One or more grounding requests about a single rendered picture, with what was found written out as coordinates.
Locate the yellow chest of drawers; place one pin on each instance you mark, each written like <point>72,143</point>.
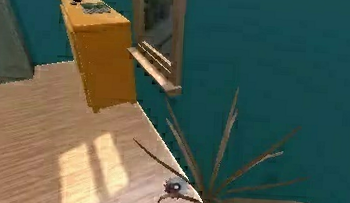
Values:
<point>102,55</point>

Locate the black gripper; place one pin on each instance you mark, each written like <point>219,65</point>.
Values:
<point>174,187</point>

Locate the green flat book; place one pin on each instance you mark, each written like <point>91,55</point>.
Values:
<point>95,8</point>

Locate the wooden framed window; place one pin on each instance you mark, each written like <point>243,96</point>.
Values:
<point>177,39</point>

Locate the brown leafed house plant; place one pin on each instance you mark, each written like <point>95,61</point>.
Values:
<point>208,194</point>

